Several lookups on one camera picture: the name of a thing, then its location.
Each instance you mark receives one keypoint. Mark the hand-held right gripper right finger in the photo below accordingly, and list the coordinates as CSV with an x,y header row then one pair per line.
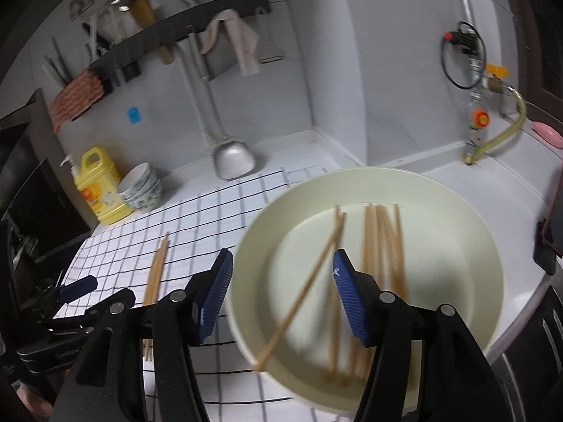
x,y
352,303

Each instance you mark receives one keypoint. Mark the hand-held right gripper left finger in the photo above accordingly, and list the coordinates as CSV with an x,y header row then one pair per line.
x,y
215,299

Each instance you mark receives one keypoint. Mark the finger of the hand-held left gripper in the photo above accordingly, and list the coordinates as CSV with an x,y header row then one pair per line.
x,y
79,285
88,315

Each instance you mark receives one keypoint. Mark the bunch of wooden chopsticks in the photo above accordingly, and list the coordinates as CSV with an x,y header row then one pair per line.
x,y
382,246

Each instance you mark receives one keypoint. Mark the cream plastic basin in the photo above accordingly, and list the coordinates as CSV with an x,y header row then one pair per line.
x,y
440,237

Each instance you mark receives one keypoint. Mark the person's left hand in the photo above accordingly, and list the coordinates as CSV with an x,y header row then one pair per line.
x,y
35,402

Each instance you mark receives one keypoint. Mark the white black checkered cloth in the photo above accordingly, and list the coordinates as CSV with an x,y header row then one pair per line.
x,y
198,228

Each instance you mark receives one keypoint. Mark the yellow detergent bottle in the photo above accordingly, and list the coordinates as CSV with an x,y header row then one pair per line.
x,y
101,198

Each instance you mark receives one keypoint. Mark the black kitchen appliance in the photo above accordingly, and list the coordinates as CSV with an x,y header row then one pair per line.
x,y
35,193

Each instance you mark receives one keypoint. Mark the floral ceramic bowl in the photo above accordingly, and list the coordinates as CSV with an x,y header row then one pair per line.
x,y
153,189
147,205
136,180

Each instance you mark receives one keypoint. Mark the metal spatula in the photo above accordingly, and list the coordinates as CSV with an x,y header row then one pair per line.
x,y
233,158

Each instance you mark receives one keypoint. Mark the dark cabinet door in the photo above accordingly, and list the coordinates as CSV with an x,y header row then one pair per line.
x,y
536,360

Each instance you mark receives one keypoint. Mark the dark flat device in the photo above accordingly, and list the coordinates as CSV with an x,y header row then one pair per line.
x,y
547,250

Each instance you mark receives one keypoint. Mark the pink soap bar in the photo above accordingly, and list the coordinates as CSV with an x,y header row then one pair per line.
x,y
547,132

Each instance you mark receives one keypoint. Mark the beige hanging towel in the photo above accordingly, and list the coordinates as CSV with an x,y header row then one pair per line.
x,y
239,39

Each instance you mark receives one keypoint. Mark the black wall rack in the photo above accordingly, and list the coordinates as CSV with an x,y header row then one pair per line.
x,y
176,22

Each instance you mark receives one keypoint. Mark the metal wall outlet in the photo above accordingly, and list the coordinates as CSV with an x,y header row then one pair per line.
x,y
82,3

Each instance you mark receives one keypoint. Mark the metal wall pipe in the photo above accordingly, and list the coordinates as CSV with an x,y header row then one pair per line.
x,y
464,0

